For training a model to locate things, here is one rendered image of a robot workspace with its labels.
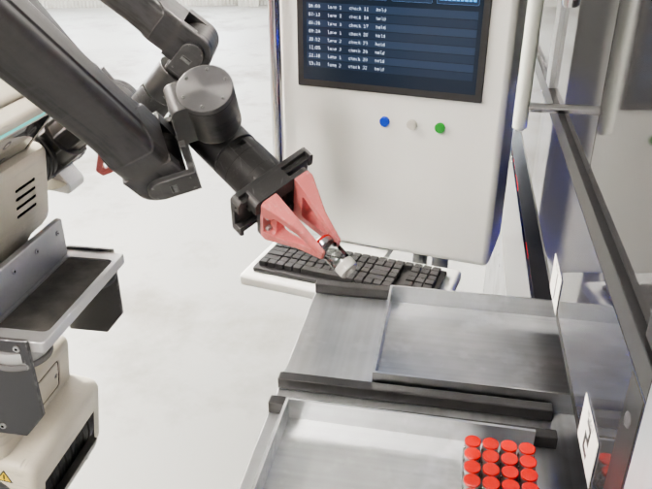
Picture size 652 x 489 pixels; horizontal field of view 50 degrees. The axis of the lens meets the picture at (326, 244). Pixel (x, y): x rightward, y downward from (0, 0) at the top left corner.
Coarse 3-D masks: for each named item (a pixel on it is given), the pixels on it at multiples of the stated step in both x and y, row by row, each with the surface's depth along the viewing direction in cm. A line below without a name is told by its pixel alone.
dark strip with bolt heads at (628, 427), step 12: (648, 324) 59; (648, 336) 59; (636, 384) 60; (636, 396) 59; (624, 408) 63; (636, 408) 59; (624, 420) 62; (636, 420) 59; (624, 432) 62; (624, 444) 62; (612, 456) 65; (624, 456) 61; (612, 468) 65; (624, 468) 61; (612, 480) 65
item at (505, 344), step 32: (416, 288) 125; (384, 320) 116; (416, 320) 122; (448, 320) 122; (480, 320) 122; (512, 320) 122; (544, 320) 122; (384, 352) 113; (416, 352) 113; (448, 352) 113; (480, 352) 113; (512, 352) 113; (544, 352) 113; (416, 384) 103; (448, 384) 102; (480, 384) 101; (512, 384) 106; (544, 384) 106
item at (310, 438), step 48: (288, 432) 97; (336, 432) 97; (384, 432) 97; (432, 432) 96; (480, 432) 94; (528, 432) 92; (288, 480) 89; (336, 480) 89; (384, 480) 89; (432, 480) 89
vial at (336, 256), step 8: (328, 240) 71; (328, 248) 71; (336, 248) 71; (328, 256) 71; (336, 256) 70; (344, 256) 70; (336, 264) 70; (344, 264) 70; (352, 264) 70; (336, 272) 71; (344, 272) 70; (352, 272) 71
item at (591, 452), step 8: (584, 400) 79; (584, 408) 78; (584, 416) 78; (592, 416) 75; (584, 424) 78; (592, 424) 74; (584, 432) 77; (592, 432) 74; (592, 440) 73; (592, 448) 73; (592, 456) 73; (584, 464) 76; (592, 464) 72; (592, 472) 72
